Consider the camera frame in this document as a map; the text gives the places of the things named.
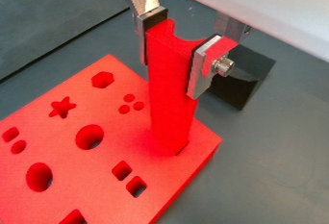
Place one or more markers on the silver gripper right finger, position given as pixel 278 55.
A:
pixel 211 60

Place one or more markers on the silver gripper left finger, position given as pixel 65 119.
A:
pixel 148 13

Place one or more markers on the red arch block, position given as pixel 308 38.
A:
pixel 172 107

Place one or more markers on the black block holder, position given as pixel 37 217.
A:
pixel 236 88

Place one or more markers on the red shape sorting board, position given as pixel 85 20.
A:
pixel 78 161

